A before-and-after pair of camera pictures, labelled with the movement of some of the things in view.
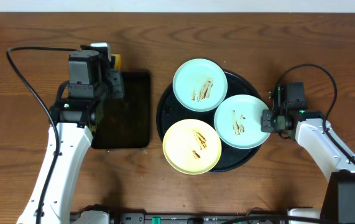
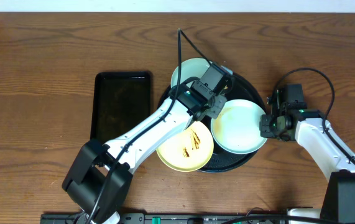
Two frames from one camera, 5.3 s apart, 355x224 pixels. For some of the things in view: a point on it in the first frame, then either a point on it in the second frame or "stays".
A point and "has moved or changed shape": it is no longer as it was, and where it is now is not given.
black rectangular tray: x=128 y=124 stays
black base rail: x=123 y=218 stays
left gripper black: x=115 y=81 -> x=214 y=107
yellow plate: x=192 y=147 has moved or changed shape
